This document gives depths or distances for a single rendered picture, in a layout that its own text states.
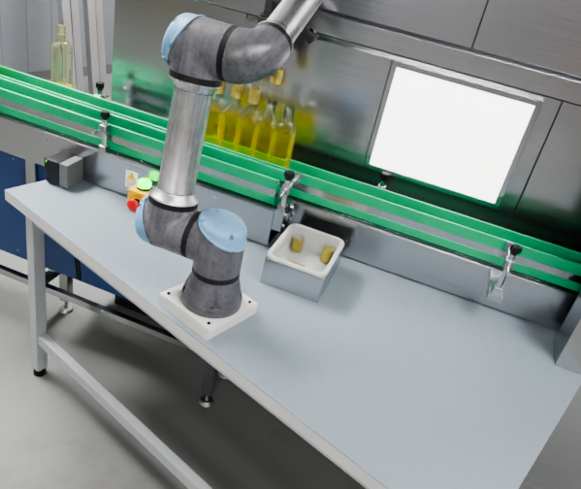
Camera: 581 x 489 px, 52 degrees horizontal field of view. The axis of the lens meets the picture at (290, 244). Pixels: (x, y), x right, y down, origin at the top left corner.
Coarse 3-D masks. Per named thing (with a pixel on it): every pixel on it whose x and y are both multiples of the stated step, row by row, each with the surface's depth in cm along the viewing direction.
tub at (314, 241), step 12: (288, 228) 176; (300, 228) 179; (288, 240) 177; (312, 240) 179; (324, 240) 178; (336, 240) 176; (276, 252) 168; (288, 252) 178; (300, 252) 179; (312, 252) 180; (336, 252) 169; (288, 264) 160; (312, 264) 175; (324, 264) 176; (324, 276) 160
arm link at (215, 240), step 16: (192, 224) 138; (208, 224) 135; (224, 224) 137; (240, 224) 139; (192, 240) 137; (208, 240) 135; (224, 240) 134; (240, 240) 137; (192, 256) 139; (208, 256) 137; (224, 256) 137; (240, 256) 140; (208, 272) 139; (224, 272) 139; (240, 272) 145
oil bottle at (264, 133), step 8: (264, 120) 178; (272, 120) 178; (256, 128) 180; (264, 128) 179; (272, 128) 178; (256, 136) 181; (264, 136) 180; (272, 136) 180; (256, 144) 182; (264, 144) 181; (256, 152) 184; (264, 152) 183; (264, 160) 184
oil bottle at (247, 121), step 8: (248, 112) 180; (256, 112) 181; (240, 120) 181; (248, 120) 180; (256, 120) 180; (240, 128) 182; (248, 128) 181; (240, 136) 183; (248, 136) 182; (240, 144) 184; (248, 144) 183; (248, 152) 184
